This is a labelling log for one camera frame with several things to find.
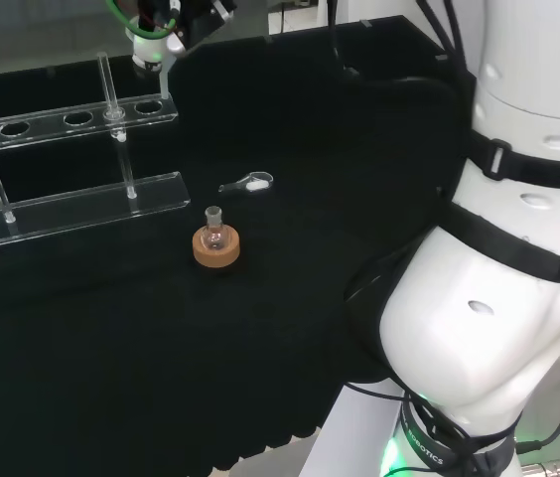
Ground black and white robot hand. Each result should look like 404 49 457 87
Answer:
128 0 237 59

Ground glass weighing funnel with powder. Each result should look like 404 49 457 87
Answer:
217 170 276 195

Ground clear round-bottom flask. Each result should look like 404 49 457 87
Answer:
200 205 228 251

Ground clear acrylic funnel stand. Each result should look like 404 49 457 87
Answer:
0 51 193 255

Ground black cloth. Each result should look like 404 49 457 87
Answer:
0 14 476 474

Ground green cable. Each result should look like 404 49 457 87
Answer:
104 0 183 40

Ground cork ring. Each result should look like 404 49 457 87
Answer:
191 224 242 270

